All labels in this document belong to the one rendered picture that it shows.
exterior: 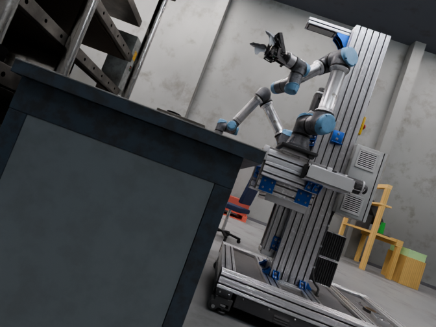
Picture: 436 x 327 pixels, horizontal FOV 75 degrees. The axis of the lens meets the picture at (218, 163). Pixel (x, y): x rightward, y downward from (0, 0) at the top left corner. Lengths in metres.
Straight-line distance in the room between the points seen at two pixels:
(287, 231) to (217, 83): 7.07
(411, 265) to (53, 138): 7.40
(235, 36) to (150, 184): 8.61
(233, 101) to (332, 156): 6.64
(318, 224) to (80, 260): 1.53
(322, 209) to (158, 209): 1.42
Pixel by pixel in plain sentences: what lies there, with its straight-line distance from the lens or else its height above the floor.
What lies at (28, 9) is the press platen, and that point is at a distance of 1.26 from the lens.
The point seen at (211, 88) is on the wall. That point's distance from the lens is 8.63.
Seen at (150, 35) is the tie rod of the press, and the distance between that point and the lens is 2.22.
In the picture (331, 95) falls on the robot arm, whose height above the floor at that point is 1.37.
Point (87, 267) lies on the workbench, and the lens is 0.86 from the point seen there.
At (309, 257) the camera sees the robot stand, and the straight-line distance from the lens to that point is 2.05.
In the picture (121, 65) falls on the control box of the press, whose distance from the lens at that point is 2.29.
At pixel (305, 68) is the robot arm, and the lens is 1.72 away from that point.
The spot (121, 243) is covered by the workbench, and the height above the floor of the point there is 0.44.
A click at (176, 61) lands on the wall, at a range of 9.04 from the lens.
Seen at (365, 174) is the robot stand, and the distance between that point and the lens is 2.08.
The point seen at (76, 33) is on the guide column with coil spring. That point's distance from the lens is 1.45.
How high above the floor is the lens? 0.68
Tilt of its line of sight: 4 degrees up
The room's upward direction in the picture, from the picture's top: 20 degrees clockwise
